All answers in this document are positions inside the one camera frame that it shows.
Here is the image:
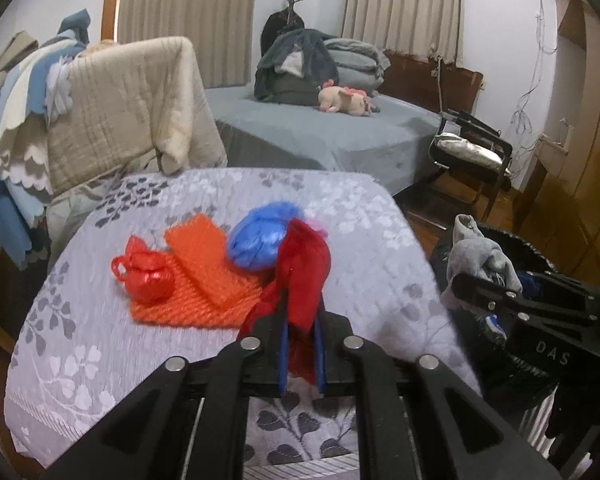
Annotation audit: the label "grey sock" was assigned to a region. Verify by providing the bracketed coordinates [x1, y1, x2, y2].
[446, 214, 507, 283]

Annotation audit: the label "red knotted plastic bag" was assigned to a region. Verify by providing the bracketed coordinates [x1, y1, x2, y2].
[110, 235, 175, 306]

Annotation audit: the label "blue plastic bag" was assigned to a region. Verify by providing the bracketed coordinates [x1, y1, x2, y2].
[226, 200, 303, 273]

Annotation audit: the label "orange foam net sleeve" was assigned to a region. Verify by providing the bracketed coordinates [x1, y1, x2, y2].
[164, 214, 264, 307]

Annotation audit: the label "pink face mask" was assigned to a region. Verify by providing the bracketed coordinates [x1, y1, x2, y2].
[304, 218, 328, 238]

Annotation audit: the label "black lined trash bin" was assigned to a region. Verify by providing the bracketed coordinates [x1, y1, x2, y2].
[430, 221, 600, 411]

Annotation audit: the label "wooden wardrobe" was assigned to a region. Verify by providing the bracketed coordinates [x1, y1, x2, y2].
[514, 0, 600, 286]

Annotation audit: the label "black cantilever chair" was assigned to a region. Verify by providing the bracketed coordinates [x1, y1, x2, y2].
[404, 56, 515, 224]

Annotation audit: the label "bed with grey sheet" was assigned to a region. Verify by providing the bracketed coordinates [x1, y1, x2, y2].
[207, 86, 440, 195]

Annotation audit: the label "dark wooden headboard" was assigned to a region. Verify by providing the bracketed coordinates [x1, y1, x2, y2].
[378, 50, 483, 113]

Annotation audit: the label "pink plush pig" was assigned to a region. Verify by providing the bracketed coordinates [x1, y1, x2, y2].
[317, 79, 379, 117]

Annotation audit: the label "pile of folded grey blankets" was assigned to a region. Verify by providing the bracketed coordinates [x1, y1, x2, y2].
[270, 37, 392, 108]

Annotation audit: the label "blue white scalloped blanket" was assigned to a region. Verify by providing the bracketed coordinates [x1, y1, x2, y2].
[0, 9, 91, 269]

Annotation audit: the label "right beige curtain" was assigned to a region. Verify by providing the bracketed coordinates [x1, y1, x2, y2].
[342, 0, 464, 64]

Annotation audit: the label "beige curtain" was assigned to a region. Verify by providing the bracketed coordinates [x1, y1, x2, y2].
[117, 0, 254, 88]
[342, 0, 464, 64]

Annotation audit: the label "dark teal fleece jacket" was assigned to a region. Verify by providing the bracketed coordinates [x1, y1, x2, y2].
[253, 28, 339, 106]

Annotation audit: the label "beige quilt on rack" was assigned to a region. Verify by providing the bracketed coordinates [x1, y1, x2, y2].
[47, 37, 227, 195]

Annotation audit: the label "wooden coat rack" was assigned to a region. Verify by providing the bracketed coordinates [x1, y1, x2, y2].
[258, 0, 307, 57]

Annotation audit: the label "left beige curtain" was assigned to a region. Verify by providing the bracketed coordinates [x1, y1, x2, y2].
[117, 0, 254, 88]

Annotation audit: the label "hanging white cables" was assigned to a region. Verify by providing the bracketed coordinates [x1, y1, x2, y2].
[509, 0, 562, 137]

